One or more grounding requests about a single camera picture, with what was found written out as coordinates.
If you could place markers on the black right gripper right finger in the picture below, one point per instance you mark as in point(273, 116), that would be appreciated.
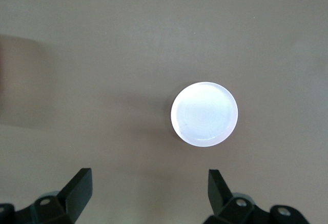
point(217, 195)

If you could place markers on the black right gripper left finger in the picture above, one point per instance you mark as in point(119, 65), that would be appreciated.
point(77, 195)

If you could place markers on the pink round plate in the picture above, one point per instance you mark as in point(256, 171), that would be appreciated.
point(204, 113)

